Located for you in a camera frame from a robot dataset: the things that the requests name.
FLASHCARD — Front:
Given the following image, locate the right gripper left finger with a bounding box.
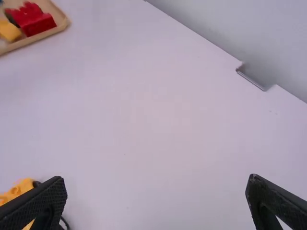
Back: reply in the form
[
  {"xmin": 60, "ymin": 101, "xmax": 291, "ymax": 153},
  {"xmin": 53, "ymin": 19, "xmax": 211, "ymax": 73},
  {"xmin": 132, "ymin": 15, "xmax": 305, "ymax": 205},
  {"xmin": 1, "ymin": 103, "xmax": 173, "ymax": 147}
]
[{"xmin": 0, "ymin": 175, "xmax": 68, "ymax": 230}]

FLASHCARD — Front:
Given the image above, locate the red toy brick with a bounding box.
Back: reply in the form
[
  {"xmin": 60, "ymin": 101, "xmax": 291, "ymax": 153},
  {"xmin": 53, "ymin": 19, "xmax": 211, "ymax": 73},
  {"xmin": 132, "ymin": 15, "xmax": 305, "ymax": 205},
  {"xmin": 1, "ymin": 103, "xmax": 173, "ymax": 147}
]
[{"xmin": 4, "ymin": 0, "xmax": 58, "ymax": 38}]

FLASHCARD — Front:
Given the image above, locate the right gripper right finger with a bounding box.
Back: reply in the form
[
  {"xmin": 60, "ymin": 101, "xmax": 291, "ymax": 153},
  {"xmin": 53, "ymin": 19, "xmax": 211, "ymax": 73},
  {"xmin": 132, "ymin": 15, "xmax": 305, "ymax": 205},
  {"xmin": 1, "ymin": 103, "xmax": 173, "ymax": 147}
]
[{"xmin": 245, "ymin": 173, "xmax": 307, "ymax": 230}]

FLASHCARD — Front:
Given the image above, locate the yellow toy car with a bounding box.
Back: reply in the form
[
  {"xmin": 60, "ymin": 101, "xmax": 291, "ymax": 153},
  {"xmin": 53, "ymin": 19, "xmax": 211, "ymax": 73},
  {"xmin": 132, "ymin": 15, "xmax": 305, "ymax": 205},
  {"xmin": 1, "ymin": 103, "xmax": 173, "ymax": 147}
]
[{"xmin": 0, "ymin": 177, "xmax": 71, "ymax": 230}]

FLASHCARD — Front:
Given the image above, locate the tan tray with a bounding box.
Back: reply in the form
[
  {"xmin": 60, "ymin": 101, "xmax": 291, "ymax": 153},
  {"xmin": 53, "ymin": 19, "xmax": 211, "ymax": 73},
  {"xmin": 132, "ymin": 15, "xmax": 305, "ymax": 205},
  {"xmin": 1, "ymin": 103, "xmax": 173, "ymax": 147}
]
[{"xmin": 0, "ymin": 0, "xmax": 71, "ymax": 57}]

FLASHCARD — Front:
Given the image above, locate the yellow toy brick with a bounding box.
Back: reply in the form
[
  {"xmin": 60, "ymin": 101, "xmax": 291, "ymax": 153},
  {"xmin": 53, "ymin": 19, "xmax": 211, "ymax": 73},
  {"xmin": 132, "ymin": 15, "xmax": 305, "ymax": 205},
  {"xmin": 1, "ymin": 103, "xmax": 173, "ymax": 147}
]
[{"xmin": 0, "ymin": 19, "xmax": 23, "ymax": 44}]

